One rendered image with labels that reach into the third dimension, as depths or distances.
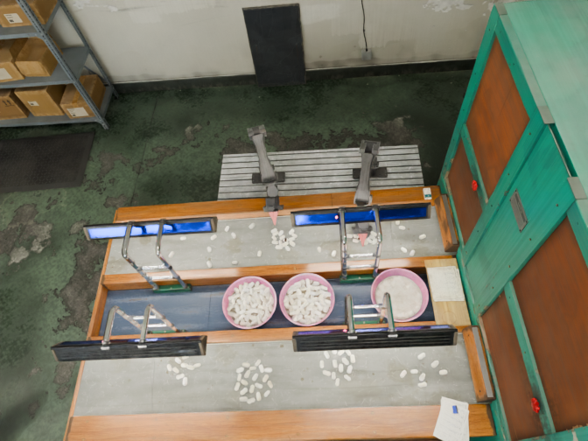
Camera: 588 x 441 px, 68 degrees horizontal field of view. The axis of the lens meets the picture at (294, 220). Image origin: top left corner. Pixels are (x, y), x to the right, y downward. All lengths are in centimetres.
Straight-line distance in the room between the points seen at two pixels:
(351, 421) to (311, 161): 146
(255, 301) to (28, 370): 180
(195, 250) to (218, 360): 60
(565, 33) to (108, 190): 323
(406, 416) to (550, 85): 134
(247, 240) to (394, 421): 112
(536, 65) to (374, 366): 133
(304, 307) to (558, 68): 141
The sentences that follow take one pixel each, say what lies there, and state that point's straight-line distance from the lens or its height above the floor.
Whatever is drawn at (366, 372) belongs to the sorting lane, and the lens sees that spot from 206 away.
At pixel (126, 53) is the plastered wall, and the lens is 427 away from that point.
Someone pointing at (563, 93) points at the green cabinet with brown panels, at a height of 179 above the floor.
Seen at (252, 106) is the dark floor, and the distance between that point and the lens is 401.
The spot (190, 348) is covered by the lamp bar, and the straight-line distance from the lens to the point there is 182.
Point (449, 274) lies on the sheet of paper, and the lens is 221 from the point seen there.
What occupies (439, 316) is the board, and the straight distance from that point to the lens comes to 213.
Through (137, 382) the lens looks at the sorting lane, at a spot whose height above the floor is 74.
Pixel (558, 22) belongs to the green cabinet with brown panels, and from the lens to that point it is 177.
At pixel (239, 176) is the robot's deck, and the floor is 67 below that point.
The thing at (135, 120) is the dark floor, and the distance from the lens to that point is 427.
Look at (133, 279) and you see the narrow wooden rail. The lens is 241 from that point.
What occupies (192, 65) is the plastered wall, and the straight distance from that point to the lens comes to 418.
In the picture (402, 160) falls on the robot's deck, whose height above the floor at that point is 66.
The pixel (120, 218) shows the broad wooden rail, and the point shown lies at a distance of 264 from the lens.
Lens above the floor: 276
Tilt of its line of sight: 59 degrees down
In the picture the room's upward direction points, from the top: 11 degrees counter-clockwise
